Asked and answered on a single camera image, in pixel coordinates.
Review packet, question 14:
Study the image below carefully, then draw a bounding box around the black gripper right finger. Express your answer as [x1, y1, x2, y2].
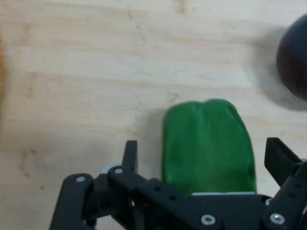
[261, 137, 307, 230]

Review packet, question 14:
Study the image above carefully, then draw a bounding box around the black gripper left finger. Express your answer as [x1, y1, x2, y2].
[49, 140, 224, 230]

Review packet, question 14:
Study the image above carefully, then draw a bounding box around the green toy bell pepper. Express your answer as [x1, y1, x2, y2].
[162, 99, 257, 196]

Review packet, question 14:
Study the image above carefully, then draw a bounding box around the dark round ball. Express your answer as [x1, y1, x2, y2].
[275, 13, 307, 103]

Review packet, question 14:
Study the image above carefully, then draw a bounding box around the woven wicker basket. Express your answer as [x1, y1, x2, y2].
[0, 38, 7, 108]

